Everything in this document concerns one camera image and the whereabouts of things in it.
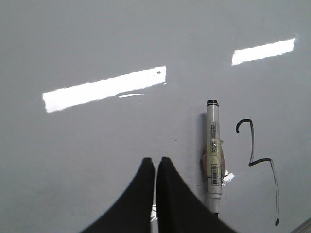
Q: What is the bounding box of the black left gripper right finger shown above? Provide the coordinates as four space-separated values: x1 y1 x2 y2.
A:
155 157 235 233

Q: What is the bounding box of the black handwritten number three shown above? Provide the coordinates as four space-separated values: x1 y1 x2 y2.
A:
235 118 280 227

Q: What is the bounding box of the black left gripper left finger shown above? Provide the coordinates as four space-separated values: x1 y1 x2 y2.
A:
82 158 155 233

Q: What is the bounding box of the white black whiteboard marker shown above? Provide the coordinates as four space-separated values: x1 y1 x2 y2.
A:
202 100 226 216

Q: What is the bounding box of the white whiteboard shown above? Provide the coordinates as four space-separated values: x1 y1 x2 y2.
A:
0 0 311 233

